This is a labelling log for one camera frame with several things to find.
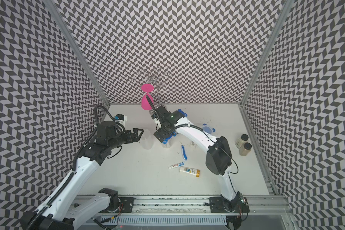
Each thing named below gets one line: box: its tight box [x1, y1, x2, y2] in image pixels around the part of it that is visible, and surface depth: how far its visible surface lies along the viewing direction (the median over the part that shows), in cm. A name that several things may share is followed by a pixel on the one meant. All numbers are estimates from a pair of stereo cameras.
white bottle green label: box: [179, 166, 201, 178], surface depth 84 cm
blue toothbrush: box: [181, 144, 188, 161], surface depth 92 cm
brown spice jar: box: [239, 142, 253, 156], surface depth 86 cm
